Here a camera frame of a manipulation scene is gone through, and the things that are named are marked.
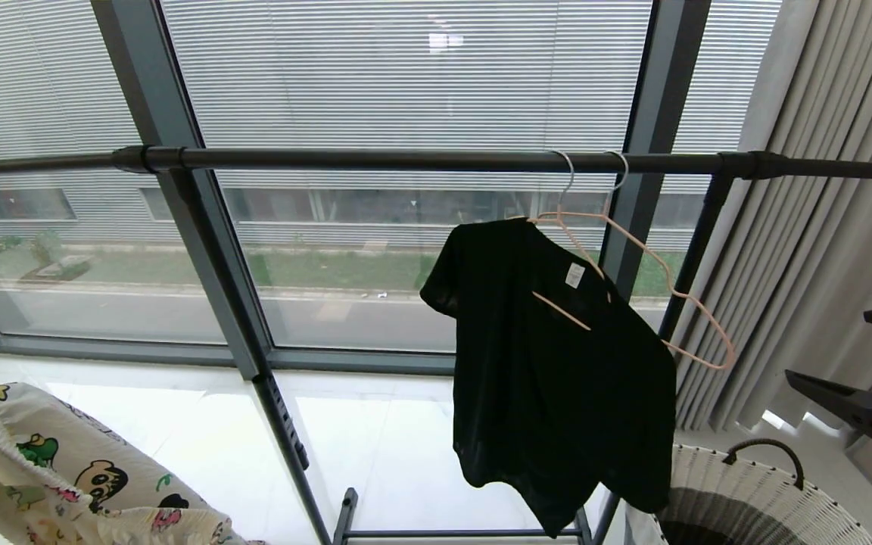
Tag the black clothes rack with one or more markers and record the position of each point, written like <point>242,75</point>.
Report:
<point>406,160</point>

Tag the black garment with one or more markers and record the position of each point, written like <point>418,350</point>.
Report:
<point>557,416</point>

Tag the white laundry basket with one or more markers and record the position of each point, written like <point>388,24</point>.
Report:
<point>746,492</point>

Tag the pink clothes hanger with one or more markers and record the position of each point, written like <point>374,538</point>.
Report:
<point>730,356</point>
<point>562,311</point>

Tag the cream printed garment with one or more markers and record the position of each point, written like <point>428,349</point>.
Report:
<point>65,469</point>

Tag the beige curtain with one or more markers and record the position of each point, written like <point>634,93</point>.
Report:
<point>822,265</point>

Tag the window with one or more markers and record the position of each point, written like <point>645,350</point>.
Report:
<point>406,76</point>

